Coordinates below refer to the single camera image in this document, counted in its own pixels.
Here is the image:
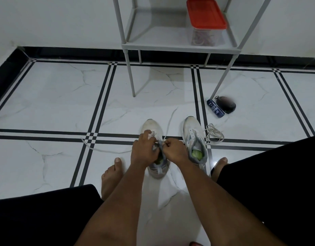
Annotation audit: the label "person's right forearm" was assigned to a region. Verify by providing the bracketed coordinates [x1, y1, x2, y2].
[178, 160, 288, 246]

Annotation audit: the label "black oval polish bottle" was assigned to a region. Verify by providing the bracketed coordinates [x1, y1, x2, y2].
[214, 95, 237, 115]

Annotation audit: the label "person's foot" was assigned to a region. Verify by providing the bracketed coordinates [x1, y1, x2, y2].
[101, 157, 124, 202]
[211, 157, 229, 183]

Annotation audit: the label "grey metal shelf rack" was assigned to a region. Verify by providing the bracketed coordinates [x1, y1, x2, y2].
[112, 0, 274, 100]

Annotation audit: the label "clear box with red lid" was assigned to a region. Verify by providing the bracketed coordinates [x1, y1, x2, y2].
[191, 30, 217, 46]

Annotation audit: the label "person's left hand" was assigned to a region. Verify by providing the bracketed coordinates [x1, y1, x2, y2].
[130, 129, 161, 169]

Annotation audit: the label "white grey sneaker shoe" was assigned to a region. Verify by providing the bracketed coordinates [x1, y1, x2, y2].
[182, 115, 209, 173]
[140, 119, 171, 180]

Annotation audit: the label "person's left forearm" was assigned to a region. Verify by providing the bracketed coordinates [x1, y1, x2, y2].
[74, 162, 148, 246]

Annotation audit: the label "person's right foot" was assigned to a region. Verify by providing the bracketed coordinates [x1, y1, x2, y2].
[211, 157, 229, 183]

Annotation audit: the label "clear container with red lid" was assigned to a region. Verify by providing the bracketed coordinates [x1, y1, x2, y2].
[186, 0, 228, 47]

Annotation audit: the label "person's right hand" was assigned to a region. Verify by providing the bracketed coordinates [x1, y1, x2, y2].
[162, 137, 191, 165]

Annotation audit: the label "black shorts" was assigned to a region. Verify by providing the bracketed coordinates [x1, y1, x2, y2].
[0, 134, 315, 246]

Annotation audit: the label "person's left foot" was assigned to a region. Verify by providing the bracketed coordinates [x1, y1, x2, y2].
[101, 157, 124, 202]

